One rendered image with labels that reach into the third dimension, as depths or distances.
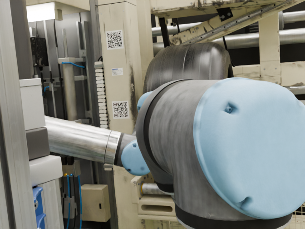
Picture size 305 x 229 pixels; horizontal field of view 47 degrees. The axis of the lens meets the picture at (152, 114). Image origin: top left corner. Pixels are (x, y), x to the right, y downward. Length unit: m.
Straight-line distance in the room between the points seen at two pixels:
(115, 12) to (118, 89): 0.31
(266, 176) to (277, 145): 0.03
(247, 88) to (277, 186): 0.08
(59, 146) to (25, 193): 0.31
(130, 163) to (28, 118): 0.26
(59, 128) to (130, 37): 0.77
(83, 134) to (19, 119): 0.32
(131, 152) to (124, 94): 0.76
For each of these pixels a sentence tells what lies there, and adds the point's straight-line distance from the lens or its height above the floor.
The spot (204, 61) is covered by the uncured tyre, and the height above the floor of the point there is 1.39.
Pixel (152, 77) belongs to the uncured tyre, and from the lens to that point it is 1.28.
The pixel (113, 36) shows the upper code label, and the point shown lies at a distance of 1.49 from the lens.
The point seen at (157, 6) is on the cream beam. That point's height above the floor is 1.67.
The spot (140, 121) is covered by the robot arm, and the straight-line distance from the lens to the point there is 0.41.
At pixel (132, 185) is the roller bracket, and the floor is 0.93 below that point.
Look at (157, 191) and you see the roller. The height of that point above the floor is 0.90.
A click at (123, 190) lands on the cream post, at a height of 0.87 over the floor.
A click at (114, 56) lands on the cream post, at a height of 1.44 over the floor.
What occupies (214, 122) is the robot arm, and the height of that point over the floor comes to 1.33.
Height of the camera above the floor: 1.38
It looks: 7 degrees down
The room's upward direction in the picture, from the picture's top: 4 degrees counter-clockwise
